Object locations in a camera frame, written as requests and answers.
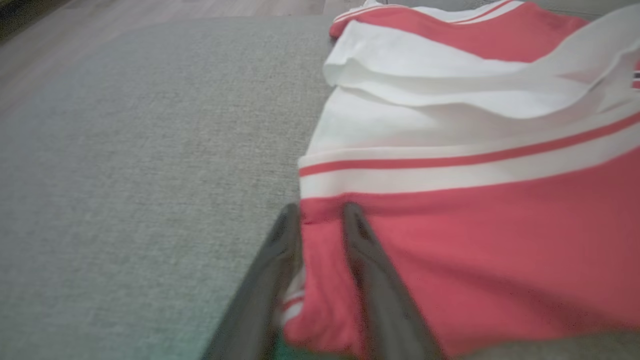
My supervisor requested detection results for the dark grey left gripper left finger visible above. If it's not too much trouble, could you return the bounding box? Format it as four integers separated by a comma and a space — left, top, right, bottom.
200, 202, 305, 360

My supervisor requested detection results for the large grey sofa seat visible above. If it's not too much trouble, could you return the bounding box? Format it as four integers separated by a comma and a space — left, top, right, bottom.
0, 0, 640, 360

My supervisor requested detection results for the red white basketball jersey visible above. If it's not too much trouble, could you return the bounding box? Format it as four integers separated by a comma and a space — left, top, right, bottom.
272, 0, 640, 360

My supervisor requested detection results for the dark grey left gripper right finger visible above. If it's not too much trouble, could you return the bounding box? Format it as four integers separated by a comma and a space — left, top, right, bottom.
342, 202, 447, 360

